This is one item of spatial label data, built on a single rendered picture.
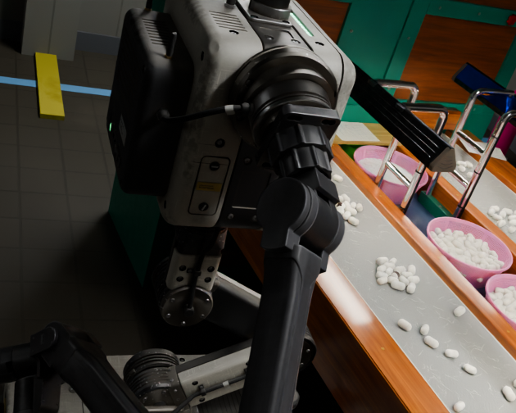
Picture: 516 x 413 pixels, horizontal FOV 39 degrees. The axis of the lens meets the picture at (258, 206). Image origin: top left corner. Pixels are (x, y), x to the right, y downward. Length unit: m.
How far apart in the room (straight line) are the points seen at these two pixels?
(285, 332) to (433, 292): 1.16
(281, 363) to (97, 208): 2.42
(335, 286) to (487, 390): 0.42
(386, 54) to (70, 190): 1.51
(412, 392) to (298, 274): 0.77
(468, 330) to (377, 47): 1.14
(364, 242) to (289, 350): 1.22
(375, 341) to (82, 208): 1.82
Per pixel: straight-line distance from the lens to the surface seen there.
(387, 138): 2.70
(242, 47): 1.06
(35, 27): 4.54
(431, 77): 2.88
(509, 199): 2.73
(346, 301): 1.79
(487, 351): 1.90
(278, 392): 0.88
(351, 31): 2.55
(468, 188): 2.41
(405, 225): 2.20
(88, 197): 3.30
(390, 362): 1.67
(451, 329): 1.91
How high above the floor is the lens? 1.78
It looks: 30 degrees down
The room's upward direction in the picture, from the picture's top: 18 degrees clockwise
